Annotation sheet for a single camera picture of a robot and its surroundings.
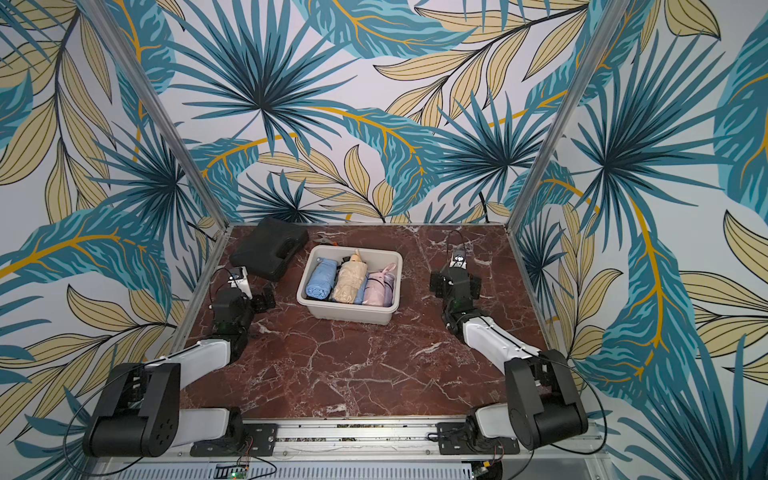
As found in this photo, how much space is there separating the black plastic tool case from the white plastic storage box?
172mm

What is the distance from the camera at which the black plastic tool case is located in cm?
102

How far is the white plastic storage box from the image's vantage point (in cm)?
85
